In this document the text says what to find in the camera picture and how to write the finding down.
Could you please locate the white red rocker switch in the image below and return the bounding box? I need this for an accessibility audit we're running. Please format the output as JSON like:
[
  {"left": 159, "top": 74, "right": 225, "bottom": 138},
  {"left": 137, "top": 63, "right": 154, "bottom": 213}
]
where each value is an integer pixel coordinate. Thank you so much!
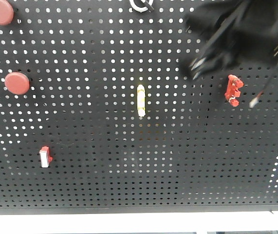
[{"left": 39, "top": 146, "right": 53, "bottom": 168}]

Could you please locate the white ring knob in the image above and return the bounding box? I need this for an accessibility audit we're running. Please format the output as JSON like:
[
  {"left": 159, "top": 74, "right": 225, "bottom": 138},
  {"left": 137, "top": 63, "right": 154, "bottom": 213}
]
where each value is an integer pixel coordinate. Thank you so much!
[{"left": 129, "top": 0, "right": 154, "bottom": 13}]

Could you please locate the red lever switch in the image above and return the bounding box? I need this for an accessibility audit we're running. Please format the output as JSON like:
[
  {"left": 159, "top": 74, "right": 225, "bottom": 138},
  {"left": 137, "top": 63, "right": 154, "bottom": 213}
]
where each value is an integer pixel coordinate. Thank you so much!
[{"left": 224, "top": 75, "right": 244, "bottom": 107}]

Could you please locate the yellow white toggle switch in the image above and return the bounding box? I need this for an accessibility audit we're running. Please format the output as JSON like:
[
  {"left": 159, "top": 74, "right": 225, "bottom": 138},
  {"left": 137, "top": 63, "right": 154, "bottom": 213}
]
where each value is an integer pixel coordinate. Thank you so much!
[{"left": 137, "top": 84, "right": 146, "bottom": 117}]

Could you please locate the black cable with white connector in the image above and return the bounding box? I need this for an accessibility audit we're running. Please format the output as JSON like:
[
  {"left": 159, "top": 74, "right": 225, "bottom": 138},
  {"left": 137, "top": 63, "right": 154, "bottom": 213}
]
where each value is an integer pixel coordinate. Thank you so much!
[{"left": 249, "top": 29, "right": 278, "bottom": 109}]

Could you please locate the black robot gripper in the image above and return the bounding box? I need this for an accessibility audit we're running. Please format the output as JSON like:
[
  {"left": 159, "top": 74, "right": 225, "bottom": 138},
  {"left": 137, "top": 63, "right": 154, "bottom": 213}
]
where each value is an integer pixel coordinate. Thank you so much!
[{"left": 181, "top": 0, "right": 278, "bottom": 80}]

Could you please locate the lower red push button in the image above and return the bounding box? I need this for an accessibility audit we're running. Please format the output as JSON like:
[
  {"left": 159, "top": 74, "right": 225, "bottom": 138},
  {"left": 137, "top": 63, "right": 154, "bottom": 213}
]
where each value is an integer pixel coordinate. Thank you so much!
[{"left": 4, "top": 72, "right": 30, "bottom": 95}]

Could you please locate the white height-adjustable desk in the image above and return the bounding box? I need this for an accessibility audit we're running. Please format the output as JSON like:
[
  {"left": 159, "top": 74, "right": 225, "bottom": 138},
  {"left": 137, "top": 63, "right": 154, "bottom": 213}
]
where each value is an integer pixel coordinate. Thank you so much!
[{"left": 0, "top": 211, "right": 278, "bottom": 234}]

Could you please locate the black perforated pegboard panel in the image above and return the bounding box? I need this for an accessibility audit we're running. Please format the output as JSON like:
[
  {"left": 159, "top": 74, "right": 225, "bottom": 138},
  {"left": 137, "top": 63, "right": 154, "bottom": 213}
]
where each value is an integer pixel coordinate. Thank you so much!
[{"left": 0, "top": 0, "right": 278, "bottom": 214}]

